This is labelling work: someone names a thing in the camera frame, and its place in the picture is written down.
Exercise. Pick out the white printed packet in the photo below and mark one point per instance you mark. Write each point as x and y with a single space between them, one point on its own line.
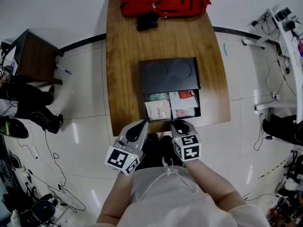
158 111

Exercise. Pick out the person's white shirt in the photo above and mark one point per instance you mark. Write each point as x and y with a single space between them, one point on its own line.
165 204

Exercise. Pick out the black object green patch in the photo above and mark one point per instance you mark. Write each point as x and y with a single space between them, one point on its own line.
14 129

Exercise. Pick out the person's left forearm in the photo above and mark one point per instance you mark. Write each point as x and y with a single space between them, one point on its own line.
113 197

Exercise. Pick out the yellow black tape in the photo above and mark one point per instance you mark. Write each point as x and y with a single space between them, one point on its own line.
272 169

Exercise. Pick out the brown wooden table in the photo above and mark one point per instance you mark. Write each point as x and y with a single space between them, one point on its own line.
123 55

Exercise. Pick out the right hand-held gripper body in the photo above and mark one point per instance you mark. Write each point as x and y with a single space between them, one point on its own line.
188 148

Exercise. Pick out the red card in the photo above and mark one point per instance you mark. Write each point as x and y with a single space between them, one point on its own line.
186 94

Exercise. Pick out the person's right forearm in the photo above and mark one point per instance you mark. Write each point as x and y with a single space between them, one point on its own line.
208 183

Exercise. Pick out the black round device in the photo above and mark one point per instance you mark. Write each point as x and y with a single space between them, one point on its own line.
41 212

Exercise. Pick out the black tray with sachet packets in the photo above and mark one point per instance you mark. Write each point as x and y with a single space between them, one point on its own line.
199 103

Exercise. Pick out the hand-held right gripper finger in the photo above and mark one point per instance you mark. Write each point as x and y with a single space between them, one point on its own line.
191 129
174 131

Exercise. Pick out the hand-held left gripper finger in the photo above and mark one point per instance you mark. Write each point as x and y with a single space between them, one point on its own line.
143 138
125 133

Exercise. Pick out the person's legs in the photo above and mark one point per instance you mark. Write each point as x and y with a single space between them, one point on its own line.
155 155

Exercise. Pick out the white paper sheet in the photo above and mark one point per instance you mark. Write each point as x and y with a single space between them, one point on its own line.
13 66

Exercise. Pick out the pile of electronics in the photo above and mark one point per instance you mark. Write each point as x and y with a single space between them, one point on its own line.
284 212

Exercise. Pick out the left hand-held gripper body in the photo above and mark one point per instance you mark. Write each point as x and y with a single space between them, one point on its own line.
120 158

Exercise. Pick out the black glove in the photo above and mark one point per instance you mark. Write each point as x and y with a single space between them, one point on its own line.
146 21

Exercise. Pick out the white power strip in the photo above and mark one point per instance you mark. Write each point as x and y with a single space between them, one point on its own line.
35 151

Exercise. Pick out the picture printed packet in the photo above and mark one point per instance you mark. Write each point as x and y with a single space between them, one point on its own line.
182 113

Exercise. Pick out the white desk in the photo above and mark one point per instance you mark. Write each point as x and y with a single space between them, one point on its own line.
292 63

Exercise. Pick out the green packet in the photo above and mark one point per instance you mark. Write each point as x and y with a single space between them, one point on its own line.
158 96

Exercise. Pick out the white envelope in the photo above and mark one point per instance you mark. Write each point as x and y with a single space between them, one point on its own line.
183 103

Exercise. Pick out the black drawer box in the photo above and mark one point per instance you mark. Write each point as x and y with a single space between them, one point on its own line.
165 84

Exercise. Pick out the blue white pen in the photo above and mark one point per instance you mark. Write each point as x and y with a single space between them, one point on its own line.
64 69

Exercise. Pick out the dark wooden cabinet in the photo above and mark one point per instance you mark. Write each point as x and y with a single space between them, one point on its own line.
35 58

